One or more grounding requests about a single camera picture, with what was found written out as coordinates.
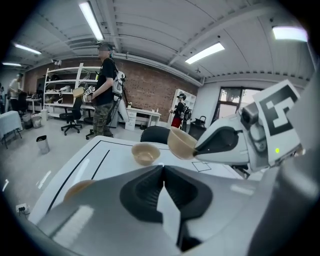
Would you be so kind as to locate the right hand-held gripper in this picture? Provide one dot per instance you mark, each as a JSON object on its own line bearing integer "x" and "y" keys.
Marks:
{"x": 280, "y": 120}

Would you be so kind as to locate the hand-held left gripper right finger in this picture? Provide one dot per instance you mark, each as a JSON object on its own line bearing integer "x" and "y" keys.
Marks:
{"x": 220, "y": 200}

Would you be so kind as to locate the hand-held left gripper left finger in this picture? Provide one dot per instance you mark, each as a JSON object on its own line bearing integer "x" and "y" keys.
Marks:
{"x": 100, "y": 200}

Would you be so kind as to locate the black bag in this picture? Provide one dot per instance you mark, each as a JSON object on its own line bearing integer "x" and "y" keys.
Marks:
{"x": 198, "y": 127}

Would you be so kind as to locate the dark framed window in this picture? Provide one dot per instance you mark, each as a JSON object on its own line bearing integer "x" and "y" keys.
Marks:
{"x": 230, "y": 102}

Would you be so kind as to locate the black chair backrest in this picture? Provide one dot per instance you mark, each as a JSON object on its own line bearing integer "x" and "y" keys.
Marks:
{"x": 155, "y": 135}

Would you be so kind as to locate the metal trash can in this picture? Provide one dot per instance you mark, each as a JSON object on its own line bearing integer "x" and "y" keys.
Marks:
{"x": 43, "y": 145}

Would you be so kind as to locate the white power socket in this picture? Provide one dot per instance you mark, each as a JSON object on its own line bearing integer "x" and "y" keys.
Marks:
{"x": 21, "y": 207}

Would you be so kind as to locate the white desk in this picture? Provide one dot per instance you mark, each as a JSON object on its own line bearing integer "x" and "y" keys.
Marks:
{"x": 143, "y": 114}

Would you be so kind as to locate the long ceiling light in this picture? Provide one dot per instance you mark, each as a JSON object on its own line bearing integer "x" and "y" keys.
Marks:
{"x": 27, "y": 48}
{"x": 91, "y": 20}
{"x": 288, "y": 33}
{"x": 205, "y": 53}
{"x": 12, "y": 64}

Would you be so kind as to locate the white waste bin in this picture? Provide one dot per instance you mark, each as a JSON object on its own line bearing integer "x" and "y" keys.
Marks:
{"x": 44, "y": 116}

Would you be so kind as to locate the mesh waste bin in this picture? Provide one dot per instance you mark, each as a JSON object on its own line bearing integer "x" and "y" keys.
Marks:
{"x": 36, "y": 121}

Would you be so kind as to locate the table with white cloth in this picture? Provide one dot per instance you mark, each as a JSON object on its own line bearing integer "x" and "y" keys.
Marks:
{"x": 8, "y": 121}

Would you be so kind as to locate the white shelving rack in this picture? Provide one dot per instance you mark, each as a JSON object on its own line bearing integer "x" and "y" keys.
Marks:
{"x": 62, "y": 81}

